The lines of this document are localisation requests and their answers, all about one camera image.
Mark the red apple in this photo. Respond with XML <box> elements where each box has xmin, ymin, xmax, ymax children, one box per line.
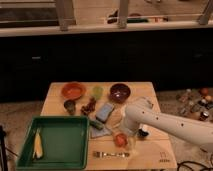
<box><xmin>114</xmin><ymin>133</ymin><xmax>128</xmax><ymax>147</ymax></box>

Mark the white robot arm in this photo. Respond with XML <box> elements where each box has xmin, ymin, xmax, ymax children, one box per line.
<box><xmin>119</xmin><ymin>97</ymin><xmax>213</xmax><ymax>153</ymax></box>

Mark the green plastic tray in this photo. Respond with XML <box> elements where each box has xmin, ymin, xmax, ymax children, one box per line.
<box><xmin>16</xmin><ymin>116</ymin><xmax>89</xmax><ymax>171</ymax></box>

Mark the light green cup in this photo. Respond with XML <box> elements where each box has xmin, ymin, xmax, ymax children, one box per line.
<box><xmin>92</xmin><ymin>86</ymin><xmax>103</xmax><ymax>100</ymax></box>

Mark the dark brown bowl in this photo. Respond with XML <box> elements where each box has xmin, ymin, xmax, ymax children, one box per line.
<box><xmin>109</xmin><ymin>83</ymin><xmax>131</xmax><ymax>103</ymax></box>

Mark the brown dried fruit pile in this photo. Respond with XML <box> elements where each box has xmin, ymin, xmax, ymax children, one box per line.
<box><xmin>81</xmin><ymin>97</ymin><xmax>96</xmax><ymax>115</ymax></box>

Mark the orange plate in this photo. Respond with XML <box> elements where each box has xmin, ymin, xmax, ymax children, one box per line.
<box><xmin>61</xmin><ymin>82</ymin><xmax>86</xmax><ymax>100</ymax></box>

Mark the green cucumber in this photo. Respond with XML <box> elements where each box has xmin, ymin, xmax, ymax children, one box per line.
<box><xmin>90</xmin><ymin>119</ymin><xmax>104</xmax><ymax>130</ymax></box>

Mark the grey blue cloth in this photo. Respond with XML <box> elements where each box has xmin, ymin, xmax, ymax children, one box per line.
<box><xmin>90</xmin><ymin>126</ymin><xmax>112</xmax><ymax>138</ymax></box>

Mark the black and white brush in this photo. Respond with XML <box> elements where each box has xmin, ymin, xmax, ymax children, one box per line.
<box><xmin>138</xmin><ymin>125</ymin><xmax>149</xmax><ymax>137</ymax></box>

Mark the wooden table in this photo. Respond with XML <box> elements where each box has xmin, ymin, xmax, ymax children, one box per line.
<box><xmin>41</xmin><ymin>82</ymin><xmax>177</xmax><ymax>171</ymax></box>

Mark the silver fork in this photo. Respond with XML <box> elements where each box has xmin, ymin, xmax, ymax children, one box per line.
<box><xmin>93</xmin><ymin>151</ymin><xmax>130</xmax><ymax>158</ymax></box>

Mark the spice bottles cluster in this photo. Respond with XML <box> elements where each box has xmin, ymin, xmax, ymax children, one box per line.
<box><xmin>176</xmin><ymin>87</ymin><xmax>213</xmax><ymax>123</ymax></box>

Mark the yellow corn cob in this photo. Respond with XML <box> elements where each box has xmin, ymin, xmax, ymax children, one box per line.
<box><xmin>33</xmin><ymin>129</ymin><xmax>43</xmax><ymax>159</ymax></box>

